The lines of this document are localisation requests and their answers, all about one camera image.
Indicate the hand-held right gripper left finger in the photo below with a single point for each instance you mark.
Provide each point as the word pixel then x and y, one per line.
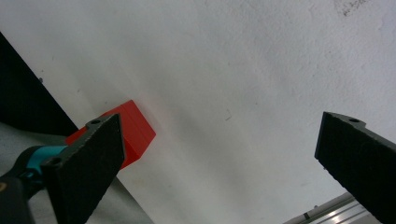
pixel 84 168

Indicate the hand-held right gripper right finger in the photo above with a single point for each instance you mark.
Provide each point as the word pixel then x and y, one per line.
pixel 358 158

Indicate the red block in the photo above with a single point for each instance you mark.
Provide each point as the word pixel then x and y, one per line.
pixel 137 133

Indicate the aluminium rail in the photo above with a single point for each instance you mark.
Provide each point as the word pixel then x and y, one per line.
pixel 336 213

